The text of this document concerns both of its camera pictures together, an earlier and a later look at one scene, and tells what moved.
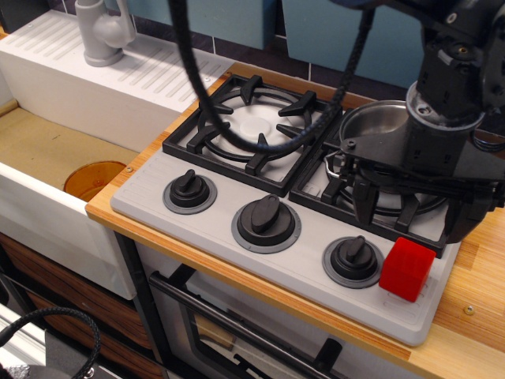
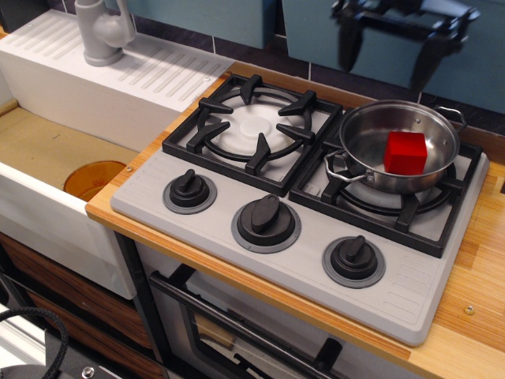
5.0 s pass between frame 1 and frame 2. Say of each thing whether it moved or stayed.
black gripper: moved
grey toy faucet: stayed
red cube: moved
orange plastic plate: stayed
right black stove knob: stayed
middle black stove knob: stayed
